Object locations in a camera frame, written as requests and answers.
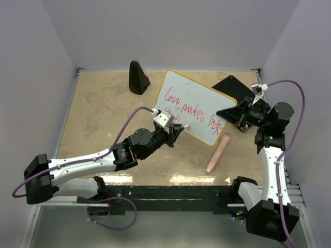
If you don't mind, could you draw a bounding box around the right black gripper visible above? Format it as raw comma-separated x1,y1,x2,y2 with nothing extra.
217,97,271,129

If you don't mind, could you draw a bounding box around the yellow framed whiteboard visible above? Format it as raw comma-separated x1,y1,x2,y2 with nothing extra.
155,70,237,146

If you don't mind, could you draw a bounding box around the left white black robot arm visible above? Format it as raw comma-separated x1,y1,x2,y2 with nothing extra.
23,124,185,205

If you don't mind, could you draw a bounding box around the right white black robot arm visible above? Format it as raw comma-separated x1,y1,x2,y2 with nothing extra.
216,98,299,243

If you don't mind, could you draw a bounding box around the black flat electronic box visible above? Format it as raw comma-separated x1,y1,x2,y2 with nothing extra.
212,74,271,132

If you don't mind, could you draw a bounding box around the black wedge stand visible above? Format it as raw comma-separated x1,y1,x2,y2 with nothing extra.
129,60,151,95

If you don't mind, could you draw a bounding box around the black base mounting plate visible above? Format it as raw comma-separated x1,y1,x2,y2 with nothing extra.
76,184,262,216

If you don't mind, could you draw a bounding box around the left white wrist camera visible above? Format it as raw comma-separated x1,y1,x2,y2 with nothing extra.
152,108,175,131

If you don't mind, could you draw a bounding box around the pink plastic handle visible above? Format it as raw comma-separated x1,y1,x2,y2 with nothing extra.
205,132,232,174

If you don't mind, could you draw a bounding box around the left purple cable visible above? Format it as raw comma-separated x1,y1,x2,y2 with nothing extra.
11,106,158,229

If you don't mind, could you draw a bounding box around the purple cable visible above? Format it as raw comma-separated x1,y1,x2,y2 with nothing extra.
11,106,158,229
232,80,306,248

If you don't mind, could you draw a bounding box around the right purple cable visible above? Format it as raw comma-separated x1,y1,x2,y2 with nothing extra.
232,80,306,248

